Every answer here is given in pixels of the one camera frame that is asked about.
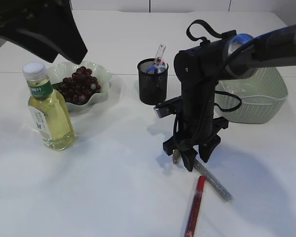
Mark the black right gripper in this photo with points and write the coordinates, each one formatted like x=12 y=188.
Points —
x=203 y=134

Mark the blue scissors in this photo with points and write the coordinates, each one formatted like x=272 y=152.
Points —
x=156 y=69

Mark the pink scissors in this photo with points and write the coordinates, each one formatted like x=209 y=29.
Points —
x=163 y=63

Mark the clear plastic ruler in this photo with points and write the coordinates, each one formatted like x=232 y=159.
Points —
x=159 y=55

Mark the purple grape bunch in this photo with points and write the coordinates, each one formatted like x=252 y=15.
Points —
x=79 y=88

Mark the yellow tea bottle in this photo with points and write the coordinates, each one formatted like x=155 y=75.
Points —
x=47 y=108

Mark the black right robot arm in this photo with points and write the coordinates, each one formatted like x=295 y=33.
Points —
x=199 y=69

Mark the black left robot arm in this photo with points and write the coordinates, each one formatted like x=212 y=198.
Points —
x=45 y=28

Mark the silver glitter pen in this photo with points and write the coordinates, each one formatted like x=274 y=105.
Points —
x=224 y=194

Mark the gold glitter pen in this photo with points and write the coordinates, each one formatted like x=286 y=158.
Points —
x=176 y=156

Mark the red glitter pen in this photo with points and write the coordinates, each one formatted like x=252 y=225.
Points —
x=195 y=207

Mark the green plastic basket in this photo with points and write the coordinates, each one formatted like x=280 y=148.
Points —
x=262 y=96

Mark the black mesh pen holder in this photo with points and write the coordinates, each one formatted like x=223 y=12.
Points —
x=152 y=87

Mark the green wavy plate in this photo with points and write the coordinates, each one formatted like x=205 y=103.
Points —
x=58 y=72

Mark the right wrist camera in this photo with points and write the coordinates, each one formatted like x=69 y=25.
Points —
x=169 y=107

